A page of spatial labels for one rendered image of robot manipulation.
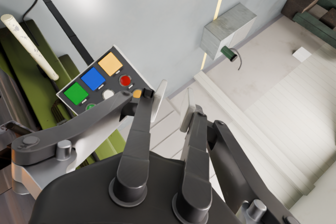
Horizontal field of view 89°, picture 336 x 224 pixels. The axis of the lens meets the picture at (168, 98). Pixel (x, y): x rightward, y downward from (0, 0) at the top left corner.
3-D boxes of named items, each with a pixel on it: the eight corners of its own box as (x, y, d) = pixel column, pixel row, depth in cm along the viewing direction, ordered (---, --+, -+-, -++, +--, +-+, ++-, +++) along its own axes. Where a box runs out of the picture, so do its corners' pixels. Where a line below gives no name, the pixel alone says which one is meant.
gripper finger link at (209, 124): (194, 122, 15) (226, 132, 15) (191, 102, 20) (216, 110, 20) (188, 136, 16) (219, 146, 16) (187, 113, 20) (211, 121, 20)
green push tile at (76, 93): (62, 93, 74) (75, 105, 76) (75, 81, 74) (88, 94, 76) (64, 92, 76) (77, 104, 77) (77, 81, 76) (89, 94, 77)
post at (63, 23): (30, -18, 116) (111, 98, 83) (37, -20, 117) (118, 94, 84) (34, -12, 119) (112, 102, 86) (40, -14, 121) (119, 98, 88)
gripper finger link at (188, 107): (189, 105, 16) (196, 108, 16) (187, 86, 23) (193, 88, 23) (179, 131, 17) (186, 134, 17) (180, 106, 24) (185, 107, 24)
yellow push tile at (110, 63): (97, 63, 74) (109, 76, 75) (110, 51, 73) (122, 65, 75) (98, 63, 75) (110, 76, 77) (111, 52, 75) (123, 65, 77)
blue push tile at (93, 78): (80, 77, 74) (93, 91, 75) (92, 66, 74) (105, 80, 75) (81, 77, 76) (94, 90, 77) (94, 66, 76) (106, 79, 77)
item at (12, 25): (-4, 15, 71) (0, 22, 70) (11, 11, 73) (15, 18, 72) (48, 76, 110) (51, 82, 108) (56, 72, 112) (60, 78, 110)
